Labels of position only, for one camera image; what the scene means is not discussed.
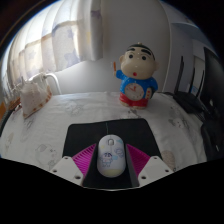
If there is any small black box device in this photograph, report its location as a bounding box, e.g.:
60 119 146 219
199 118 224 163

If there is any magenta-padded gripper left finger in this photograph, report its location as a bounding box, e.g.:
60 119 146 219
49 143 99 188

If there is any white cartoon-print computer mouse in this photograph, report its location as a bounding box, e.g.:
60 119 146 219
96 133 127 178

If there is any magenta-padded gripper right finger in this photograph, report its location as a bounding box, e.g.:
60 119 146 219
124 143 174 188

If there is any white star-print curtain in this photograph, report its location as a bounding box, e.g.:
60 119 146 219
3 0 104 91

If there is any white wall shelf unit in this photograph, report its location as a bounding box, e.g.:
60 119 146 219
169 19 218 64

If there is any large white conch shell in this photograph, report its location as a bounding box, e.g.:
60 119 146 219
19 72 53 120

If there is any white printed tablecloth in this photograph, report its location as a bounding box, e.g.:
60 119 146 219
0 91 208 174

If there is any cartoon boy figure clock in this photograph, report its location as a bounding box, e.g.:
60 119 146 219
113 42 160 110

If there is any black mouse pad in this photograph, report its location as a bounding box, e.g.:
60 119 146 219
61 117 163 190

